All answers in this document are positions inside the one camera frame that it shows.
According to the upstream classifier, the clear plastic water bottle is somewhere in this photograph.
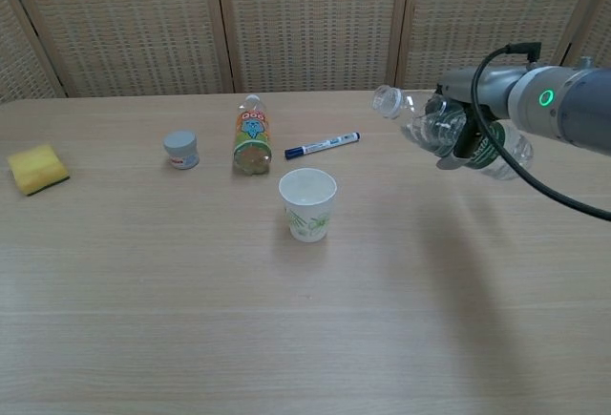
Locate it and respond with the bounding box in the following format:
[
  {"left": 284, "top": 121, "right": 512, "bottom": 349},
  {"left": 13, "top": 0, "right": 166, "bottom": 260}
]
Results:
[{"left": 371, "top": 84, "right": 535, "bottom": 181}]

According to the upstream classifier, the small jar grey lid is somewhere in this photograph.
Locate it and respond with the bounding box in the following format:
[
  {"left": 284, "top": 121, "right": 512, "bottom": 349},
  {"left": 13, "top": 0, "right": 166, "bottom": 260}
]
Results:
[{"left": 162, "top": 130, "right": 200, "bottom": 171}]

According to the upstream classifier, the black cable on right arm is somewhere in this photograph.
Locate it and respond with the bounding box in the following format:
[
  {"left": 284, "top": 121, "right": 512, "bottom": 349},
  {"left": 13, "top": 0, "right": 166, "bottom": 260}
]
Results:
[{"left": 472, "top": 41, "right": 611, "bottom": 222}]

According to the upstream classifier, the yellow sponge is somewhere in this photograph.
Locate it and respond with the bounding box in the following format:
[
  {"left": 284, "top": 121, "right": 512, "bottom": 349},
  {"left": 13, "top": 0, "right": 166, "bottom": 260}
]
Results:
[{"left": 7, "top": 144, "right": 71, "bottom": 197}]

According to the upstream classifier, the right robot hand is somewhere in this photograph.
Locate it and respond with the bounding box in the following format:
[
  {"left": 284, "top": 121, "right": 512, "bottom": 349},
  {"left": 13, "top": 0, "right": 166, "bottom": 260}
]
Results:
[{"left": 432, "top": 66, "right": 526, "bottom": 171}]

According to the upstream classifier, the orange Qoo drink bottle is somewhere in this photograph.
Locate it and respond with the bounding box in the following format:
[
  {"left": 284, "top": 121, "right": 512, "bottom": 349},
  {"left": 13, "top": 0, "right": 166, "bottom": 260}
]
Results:
[{"left": 232, "top": 93, "right": 274, "bottom": 177}]

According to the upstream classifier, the blue whiteboard marker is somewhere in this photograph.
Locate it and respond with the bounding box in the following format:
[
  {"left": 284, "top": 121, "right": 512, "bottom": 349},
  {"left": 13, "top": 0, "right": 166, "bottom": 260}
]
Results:
[{"left": 284, "top": 132, "right": 362, "bottom": 160}]

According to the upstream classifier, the woven rattan screen panel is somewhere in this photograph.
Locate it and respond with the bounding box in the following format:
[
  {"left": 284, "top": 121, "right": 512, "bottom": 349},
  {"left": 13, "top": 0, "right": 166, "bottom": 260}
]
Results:
[
  {"left": 212, "top": 0, "right": 412, "bottom": 94},
  {"left": 393, "top": 0, "right": 610, "bottom": 90},
  {"left": 0, "top": 0, "right": 236, "bottom": 99},
  {"left": 0, "top": 0, "right": 67, "bottom": 104},
  {"left": 554, "top": 0, "right": 611, "bottom": 73}
]

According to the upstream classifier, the white paper cup green print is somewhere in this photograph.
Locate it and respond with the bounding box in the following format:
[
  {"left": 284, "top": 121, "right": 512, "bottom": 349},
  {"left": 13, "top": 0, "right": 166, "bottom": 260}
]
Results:
[{"left": 278, "top": 169, "right": 338, "bottom": 243}]

